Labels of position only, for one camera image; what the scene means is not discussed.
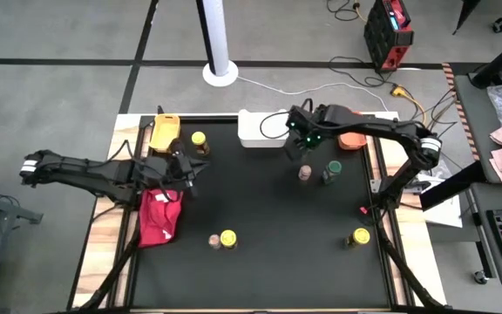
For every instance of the black desk post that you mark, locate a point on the black desk post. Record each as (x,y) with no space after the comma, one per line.
(499,59)

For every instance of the black table mat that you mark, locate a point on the black table mat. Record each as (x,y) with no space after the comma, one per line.
(268,261)

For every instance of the black slanted beam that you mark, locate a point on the black slanted beam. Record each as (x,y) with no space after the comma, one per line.
(451,187)

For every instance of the black table clamp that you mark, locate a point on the black table clamp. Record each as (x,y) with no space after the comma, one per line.
(160,109)

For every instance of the grey metal bracket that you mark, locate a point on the grey metal bracket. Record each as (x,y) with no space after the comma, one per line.
(375,186)

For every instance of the white plastic bin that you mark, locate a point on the white plastic bin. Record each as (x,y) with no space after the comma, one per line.
(251,131)

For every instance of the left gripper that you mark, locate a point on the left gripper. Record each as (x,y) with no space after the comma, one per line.
(164,170)

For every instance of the orange plastic bin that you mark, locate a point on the orange plastic bin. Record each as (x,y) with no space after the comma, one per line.
(352,141)

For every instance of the red black power station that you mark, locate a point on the red black power station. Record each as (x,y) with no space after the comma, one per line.
(386,35)

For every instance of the green lid herb jar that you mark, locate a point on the green lid herb jar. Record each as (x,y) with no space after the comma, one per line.
(332,169)

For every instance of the yellow lid spice jar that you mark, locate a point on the yellow lid spice jar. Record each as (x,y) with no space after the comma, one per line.
(360,236)
(199,140)
(228,238)

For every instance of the black caster wheel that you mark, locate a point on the black caster wheel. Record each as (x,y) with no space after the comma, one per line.
(499,25)

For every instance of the grey desk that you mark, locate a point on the grey desk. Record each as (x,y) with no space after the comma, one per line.
(473,113)

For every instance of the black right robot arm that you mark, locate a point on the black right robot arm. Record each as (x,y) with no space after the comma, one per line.
(386,126)

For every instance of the small red tag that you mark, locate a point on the small red tag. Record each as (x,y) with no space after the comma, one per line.
(363,210)

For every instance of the yellow plastic bin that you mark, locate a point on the yellow plastic bin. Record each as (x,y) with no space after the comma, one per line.
(164,128)

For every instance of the white paper sheet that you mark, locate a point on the white paper sheet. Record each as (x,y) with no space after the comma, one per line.
(445,213)

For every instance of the red cloth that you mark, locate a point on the red cloth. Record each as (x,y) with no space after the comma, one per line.
(159,218)

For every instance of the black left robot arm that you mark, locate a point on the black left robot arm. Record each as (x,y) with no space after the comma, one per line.
(81,172)

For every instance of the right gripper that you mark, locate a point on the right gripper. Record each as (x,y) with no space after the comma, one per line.
(305,124)

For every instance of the black panel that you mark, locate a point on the black panel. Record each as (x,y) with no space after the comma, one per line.
(464,13)

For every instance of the white tower fan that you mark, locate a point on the white tower fan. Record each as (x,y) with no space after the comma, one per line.
(217,43)

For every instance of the grey desk caster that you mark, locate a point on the grey desk caster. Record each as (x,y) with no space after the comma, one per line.
(479,275)

